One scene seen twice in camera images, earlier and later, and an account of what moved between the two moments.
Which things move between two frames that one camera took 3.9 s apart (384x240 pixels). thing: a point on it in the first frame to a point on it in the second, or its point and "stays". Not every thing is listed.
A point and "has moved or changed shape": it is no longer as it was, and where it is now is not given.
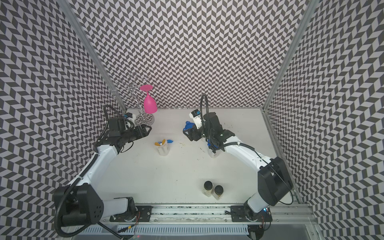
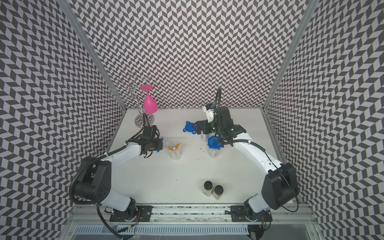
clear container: (164, 149) has moved or changed shape
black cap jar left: (208, 187) stays
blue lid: (188, 125) stays
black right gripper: (192, 132) to (205, 123)
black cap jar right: (218, 192) stays
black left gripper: (143, 130) to (160, 146)
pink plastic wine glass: (150, 106) stays
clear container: (213, 154) stays
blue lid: (209, 144) stays
